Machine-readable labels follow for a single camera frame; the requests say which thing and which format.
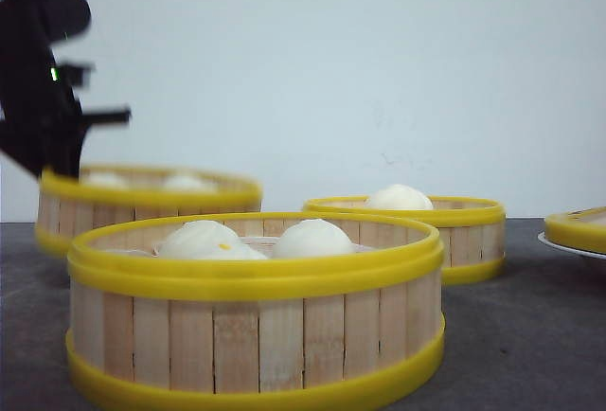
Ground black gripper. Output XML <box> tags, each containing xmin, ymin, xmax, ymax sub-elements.
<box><xmin>1</xmin><ymin>0</ymin><xmax>131</xmax><ymax>178</ymax></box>

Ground bamboo steamer basket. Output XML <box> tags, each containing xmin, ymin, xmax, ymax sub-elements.
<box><xmin>34</xmin><ymin>164</ymin><xmax>262</xmax><ymax>259</ymax></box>
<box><xmin>65</xmin><ymin>213</ymin><xmax>445</xmax><ymax>410</ymax></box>

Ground bamboo steamer basket one bun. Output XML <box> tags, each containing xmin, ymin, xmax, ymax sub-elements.
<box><xmin>303</xmin><ymin>195</ymin><xmax>506</xmax><ymax>285</ymax></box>

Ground yellow-rimmed woven bamboo lid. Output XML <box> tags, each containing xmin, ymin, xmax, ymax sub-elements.
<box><xmin>544</xmin><ymin>206</ymin><xmax>605</xmax><ymax>254</ymax></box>

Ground white steamed bun yellow dot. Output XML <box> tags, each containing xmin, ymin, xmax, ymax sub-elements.
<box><xmin>156</xmin><ymin>220</ymin><xmax>267</xmax><ymax>260</ymax></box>

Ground white plate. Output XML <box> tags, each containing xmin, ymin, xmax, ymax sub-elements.
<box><xmin>537</xmin><ymin>232</ymin><xmax>606</xmax><ymax>260</ymax></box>

